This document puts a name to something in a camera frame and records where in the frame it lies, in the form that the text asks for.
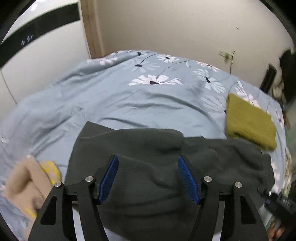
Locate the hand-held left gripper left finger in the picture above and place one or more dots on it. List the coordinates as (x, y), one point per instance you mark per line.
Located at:
(107, 182)

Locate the wall socket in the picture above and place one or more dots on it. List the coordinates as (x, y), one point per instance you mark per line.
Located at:
(226, 55)

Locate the black rectangular object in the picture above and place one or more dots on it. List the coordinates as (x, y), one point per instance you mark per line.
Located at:
(268, 77)

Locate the beige fleece garment yellow trim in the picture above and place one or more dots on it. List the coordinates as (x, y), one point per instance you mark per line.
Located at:
(23, 176)

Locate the dark cloth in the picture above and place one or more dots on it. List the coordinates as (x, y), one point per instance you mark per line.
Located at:
(288, 74)

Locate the dark grey sweatpants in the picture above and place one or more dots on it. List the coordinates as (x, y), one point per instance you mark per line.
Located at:
(150, 148)

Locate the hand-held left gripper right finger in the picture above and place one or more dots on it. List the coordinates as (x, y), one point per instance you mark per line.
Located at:
(188, 182)

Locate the olive green folded cloth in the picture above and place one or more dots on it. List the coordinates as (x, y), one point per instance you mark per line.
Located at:
(251, 120)

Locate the light blue floral duvet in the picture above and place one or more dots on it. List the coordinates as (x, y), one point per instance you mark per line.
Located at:
(115, 92)

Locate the person's right hand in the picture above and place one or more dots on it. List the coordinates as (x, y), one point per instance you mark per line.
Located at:
(276, 233)

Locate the white wardrobe with black band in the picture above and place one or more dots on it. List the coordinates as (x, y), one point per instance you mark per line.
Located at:
(46, 46)

